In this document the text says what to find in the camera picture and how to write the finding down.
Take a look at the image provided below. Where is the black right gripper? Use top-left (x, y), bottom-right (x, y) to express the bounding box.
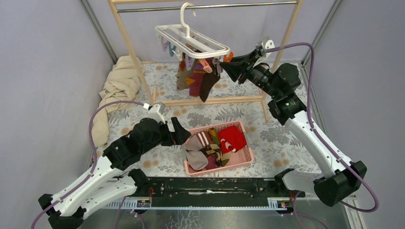
top-left (219, 49), bottom-right (280, 99)

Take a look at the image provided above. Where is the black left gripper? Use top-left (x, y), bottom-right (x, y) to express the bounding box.
top-left (140, 117), bottom-right (191, 155)

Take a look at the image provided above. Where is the green striped sock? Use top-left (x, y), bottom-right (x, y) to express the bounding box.
top-left (207, 128), bottom-right (220, 146)

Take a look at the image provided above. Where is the argyle brown sock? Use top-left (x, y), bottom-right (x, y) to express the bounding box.
top-left (200, 144), bottom-right (230, 167)

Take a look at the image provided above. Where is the dark brown sock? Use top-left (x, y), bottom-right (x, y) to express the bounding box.
top-left (199, 64), bottom-right (220, 103)

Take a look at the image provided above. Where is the magenta yellow sock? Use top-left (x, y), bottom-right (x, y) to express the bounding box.
top-left (205, 156), bottom-right (218, 170)
top-left (185, 60), bottom-right (207, 97)

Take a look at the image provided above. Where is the red bear sock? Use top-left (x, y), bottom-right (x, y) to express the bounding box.
top-left (218, 125), bottom-right (247, 154)

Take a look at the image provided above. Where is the cream patterned sock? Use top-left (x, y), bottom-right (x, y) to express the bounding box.
top-left (176, 53), bottom-right (191, 78)

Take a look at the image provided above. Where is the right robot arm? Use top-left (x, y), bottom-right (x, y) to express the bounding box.
top-left (219, 50), bottom-right (367, 207)

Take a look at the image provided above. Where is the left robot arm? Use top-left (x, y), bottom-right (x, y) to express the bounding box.
top-left (38, 117), bottom-right (191, 229)

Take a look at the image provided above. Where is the white sock hanger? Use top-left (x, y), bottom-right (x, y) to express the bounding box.
top-left (155, 2), bottom-right (231, 61)

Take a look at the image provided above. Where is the orange clothes peg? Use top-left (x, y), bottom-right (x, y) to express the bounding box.
top-left (198, 59), bottom-right (213, 73)
top-left (223, 52), bottom-right (234, 62)

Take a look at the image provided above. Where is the pink plastic basket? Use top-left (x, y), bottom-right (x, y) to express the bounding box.
top-left (184, 121), bottom-right (254, 176)

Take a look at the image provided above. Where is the metal hanging rod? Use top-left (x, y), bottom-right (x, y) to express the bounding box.
top-left (117, 0), bottom-right (299, 13)

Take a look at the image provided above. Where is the beige cloth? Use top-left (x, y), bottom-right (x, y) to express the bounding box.
top-left (91, 55), bottom-right (142, 148)

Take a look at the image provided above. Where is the lilac clothes peg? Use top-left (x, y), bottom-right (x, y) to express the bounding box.
top-left (160, 37), bottom-right (169, 52)

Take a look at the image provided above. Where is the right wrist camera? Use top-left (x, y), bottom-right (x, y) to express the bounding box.
top-left (256, 36), bottom-right (275, 60)

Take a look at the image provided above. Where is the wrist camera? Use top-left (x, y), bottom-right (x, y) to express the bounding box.
top-left (143, 102), bottom-right (166, 123)
top-left (256, 36), bottom-right (275, 60)

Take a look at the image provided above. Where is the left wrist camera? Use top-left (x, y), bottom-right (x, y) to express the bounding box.
top-left (143, 102), bottom-right (166, 123)

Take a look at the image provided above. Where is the wooden clothes rack frame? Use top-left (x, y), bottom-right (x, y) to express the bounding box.
top-left (108, 0), bottom-right (301, 122)

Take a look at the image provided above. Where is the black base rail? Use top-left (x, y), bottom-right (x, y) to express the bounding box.
top-left (105, 177), bottom-right (305, 211)

